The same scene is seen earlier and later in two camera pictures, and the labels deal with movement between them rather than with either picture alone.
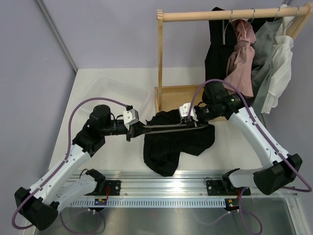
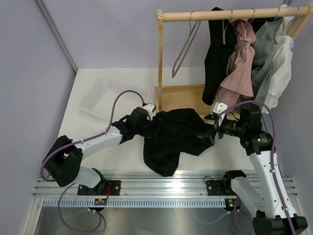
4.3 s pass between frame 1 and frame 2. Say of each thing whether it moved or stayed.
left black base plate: stayed
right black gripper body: moved
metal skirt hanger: moved
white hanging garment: stayed
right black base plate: stayed
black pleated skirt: stayed
